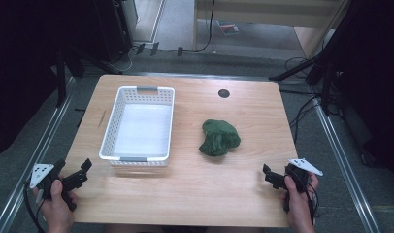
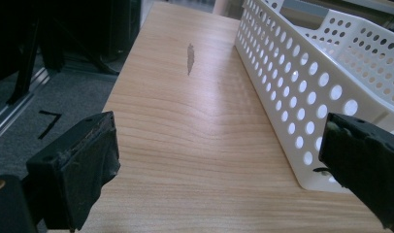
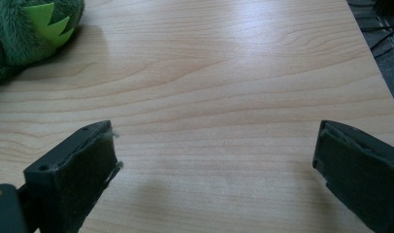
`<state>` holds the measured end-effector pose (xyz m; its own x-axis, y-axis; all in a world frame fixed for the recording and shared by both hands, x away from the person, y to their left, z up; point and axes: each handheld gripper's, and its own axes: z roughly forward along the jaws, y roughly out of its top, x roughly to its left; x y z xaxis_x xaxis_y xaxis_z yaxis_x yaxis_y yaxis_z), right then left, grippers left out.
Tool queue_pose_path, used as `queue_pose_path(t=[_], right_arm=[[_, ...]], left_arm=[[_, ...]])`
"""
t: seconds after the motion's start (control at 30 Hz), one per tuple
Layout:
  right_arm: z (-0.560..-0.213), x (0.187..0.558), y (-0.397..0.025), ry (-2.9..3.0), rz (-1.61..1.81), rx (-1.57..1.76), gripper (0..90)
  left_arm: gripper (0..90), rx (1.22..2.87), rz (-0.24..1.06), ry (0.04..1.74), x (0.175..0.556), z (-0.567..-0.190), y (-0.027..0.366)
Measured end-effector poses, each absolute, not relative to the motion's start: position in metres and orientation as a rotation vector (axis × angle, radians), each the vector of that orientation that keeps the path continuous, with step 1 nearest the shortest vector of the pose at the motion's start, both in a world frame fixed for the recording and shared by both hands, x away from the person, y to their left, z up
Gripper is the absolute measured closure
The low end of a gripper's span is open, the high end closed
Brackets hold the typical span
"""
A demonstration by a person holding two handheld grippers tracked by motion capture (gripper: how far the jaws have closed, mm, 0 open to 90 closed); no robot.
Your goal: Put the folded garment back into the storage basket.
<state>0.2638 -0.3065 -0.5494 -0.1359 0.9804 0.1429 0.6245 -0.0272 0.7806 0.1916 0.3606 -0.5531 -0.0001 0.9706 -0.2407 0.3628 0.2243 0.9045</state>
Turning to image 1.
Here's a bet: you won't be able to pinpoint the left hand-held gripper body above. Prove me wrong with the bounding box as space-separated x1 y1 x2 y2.
28 160 89 212

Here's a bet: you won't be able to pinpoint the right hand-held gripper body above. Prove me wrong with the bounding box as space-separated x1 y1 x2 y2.
272 157 324 214

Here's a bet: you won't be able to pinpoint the green cloth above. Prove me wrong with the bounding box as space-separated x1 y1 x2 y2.
198 118 242 157

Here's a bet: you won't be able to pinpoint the white plastic basket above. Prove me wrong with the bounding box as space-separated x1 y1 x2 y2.
98 85 176 168

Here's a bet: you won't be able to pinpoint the person's right hand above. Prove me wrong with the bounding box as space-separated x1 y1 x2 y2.
279 172 320 233

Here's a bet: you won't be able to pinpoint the person's left hand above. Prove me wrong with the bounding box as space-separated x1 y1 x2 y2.
32 179 79 233

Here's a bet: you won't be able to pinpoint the black stand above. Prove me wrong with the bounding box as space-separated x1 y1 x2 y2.
268 18 345 117
54 45 123 109

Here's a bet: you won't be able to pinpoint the black cabinet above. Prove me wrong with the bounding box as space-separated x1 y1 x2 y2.
93 0 140 64

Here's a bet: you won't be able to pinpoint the booklet with red cover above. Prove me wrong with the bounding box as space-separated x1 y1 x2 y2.
216 20 241 36

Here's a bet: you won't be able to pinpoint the light wooden furniture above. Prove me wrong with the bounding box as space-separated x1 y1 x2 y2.
192 0 351 60

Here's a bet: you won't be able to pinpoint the metal floor rail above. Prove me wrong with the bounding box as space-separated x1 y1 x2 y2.
0 76 77 233
310 85 382 233

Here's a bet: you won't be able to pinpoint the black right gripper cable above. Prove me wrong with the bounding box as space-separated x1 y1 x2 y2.
305 181 320 226

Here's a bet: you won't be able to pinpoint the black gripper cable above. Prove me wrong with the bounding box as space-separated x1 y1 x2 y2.
305 181 320 226
22 182 47 233

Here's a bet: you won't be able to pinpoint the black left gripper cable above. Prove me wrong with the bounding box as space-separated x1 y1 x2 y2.
22 182 47 233

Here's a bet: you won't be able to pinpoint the black floor cables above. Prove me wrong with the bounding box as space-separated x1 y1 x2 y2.
283 56 325 145

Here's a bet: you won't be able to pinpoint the white floor cable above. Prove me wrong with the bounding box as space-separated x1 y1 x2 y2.
106 45 138 73

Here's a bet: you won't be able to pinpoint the black hanging cable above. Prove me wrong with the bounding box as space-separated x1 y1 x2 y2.
177 0 216 57

